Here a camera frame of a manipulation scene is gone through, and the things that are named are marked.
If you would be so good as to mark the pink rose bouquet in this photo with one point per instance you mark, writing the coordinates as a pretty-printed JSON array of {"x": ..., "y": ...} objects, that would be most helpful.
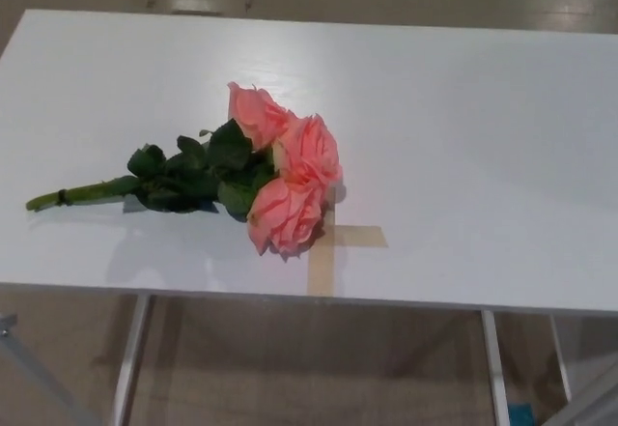
[{"x": 304, "y": 155}]

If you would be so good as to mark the short beige tape strip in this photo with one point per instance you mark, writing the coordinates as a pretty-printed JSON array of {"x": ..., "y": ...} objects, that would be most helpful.
[{"x": 362, "y": 236}]

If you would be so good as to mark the long beige tape strip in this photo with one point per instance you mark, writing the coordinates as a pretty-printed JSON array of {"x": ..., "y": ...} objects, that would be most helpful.
[{"x": 321, "y": 271}]

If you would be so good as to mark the white table leg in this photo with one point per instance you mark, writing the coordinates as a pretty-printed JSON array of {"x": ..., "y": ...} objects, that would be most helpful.
[
  {"x": 130, "y": 363},
  {"x": 495, "y": 368},
  {"x": 561, "y": 358}
]

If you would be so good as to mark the blue floor object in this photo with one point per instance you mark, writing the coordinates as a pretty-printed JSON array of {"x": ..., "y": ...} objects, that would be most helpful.
[{"x": 520, "y": 415}]

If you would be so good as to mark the grey metal stand leg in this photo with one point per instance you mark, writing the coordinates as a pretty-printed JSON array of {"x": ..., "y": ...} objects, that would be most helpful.
[{"x": 34, "y": 373}]

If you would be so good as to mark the grey metal bar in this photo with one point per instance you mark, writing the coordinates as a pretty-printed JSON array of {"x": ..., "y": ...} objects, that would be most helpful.
[{"x": 584, "y": 402}]

